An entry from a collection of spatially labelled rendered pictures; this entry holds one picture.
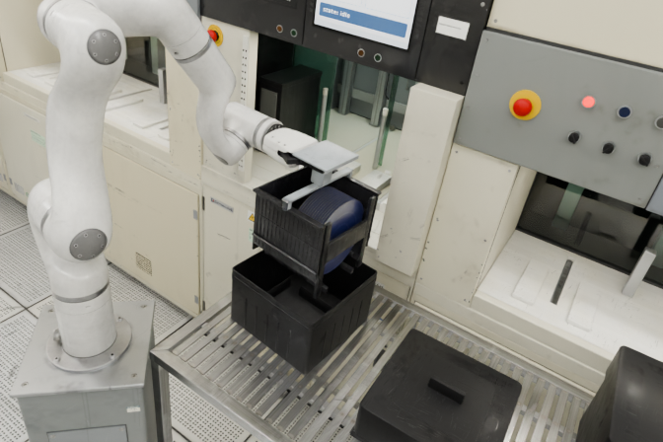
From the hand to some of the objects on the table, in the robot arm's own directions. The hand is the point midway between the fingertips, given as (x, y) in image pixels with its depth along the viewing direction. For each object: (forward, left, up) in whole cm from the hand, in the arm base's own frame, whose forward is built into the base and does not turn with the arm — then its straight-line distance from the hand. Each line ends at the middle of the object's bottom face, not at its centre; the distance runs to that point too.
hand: (323, 162), depth 115 cm
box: (+63, -58, -49) cm, 98 cm away
